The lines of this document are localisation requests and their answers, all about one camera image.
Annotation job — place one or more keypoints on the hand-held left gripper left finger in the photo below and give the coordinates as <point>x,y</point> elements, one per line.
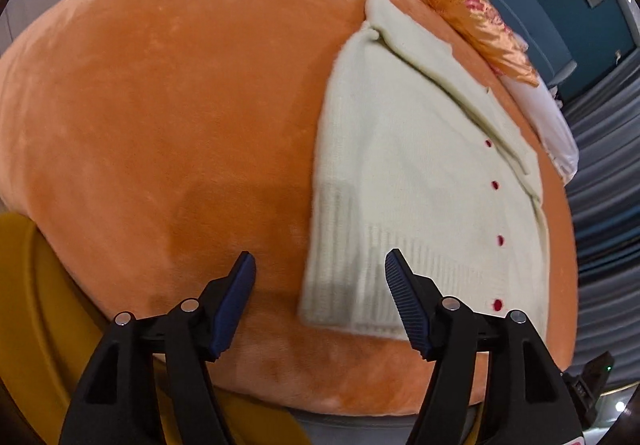
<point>232,305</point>

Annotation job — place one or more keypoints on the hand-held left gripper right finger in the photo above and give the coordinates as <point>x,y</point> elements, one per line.
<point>407,305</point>

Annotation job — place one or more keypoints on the cream knit cardigan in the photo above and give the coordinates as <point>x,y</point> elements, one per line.
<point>410,150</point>

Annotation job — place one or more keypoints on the person's yellow clothing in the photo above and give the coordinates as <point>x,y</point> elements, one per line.
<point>30,300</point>

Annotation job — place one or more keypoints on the grey curtain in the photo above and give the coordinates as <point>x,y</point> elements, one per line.
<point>600,175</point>

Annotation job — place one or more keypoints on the orange plush blanket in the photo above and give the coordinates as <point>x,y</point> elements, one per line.
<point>150,100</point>

